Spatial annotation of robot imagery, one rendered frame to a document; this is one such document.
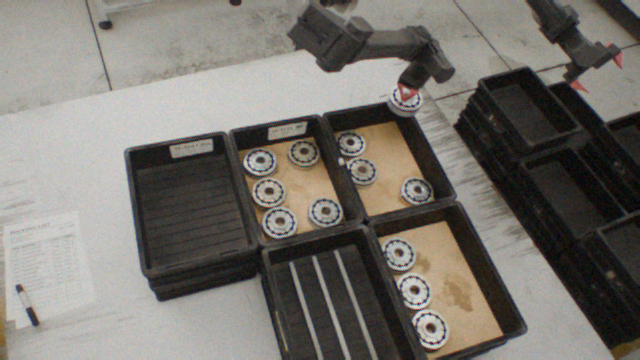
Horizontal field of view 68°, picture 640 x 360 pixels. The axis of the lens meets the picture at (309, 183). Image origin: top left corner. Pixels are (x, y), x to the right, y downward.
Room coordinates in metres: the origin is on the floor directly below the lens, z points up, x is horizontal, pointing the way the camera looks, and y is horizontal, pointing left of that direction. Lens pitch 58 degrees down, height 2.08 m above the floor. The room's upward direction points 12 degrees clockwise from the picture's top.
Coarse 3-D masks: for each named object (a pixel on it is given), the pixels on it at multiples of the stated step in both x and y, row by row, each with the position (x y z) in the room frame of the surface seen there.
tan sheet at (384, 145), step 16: (368, 128) 1.06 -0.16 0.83; (384, 128) 1.07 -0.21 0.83; (368, 144) 0.99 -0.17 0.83; (384, 144) 1.00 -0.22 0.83; (400, 144) 1.01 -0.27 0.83; (384, 160) 0.94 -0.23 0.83; (400, 160) 0.95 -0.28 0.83; (384, 176) 0.87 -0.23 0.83; (400, 176) 0.89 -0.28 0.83; (416, 176) 0.90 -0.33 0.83; (368, 192) 0.80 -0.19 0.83; (384, 192) 0.81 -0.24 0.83; (416, 192) 0.84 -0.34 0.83; (368, 208) 0.74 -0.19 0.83; (384, 208) 0.76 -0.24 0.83
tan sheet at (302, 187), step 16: (288, 144) 0.92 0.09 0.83; (320, 160) 0.88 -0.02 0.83; (272, 176) 0.79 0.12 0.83; (288, 176) 0.80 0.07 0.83; (304, 176) 0.81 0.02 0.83; (320, 176) 0.82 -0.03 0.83; (288, 192) 0.74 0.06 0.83; (304, 192) 0.75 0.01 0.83; (320, 192) 0.77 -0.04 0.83; (256, 208) 0.67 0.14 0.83; (288, 208) 0.69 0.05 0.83; (304, 208) 0.70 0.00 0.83; (304, 224) 0.65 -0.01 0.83
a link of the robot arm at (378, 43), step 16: (352, 16) 0.74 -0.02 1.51; (352, 32) 0.71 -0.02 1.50; (368, 32) 0.73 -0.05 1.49; (384, 32) 0.87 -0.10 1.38; (400, 32) 0.94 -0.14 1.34; (416, 32) 0.99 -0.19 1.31; (368, 48) 0.74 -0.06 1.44; (384, 48) 0.81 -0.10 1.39; (400, 48) 0.88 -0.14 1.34; (416, 48) 0.95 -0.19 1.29; (320, 64) 0.68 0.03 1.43; (352, 64) 0.72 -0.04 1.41
